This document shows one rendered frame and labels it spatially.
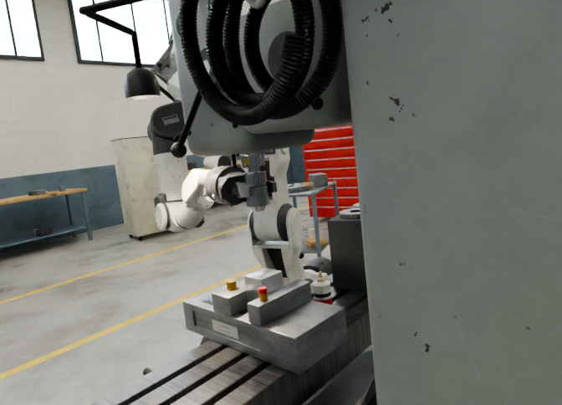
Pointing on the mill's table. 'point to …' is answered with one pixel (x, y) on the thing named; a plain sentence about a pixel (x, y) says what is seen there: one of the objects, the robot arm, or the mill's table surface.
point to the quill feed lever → (191, 114)
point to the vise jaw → (230, 299)
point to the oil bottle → (322, 289)
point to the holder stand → (347, 250)
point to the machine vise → (273, 326)
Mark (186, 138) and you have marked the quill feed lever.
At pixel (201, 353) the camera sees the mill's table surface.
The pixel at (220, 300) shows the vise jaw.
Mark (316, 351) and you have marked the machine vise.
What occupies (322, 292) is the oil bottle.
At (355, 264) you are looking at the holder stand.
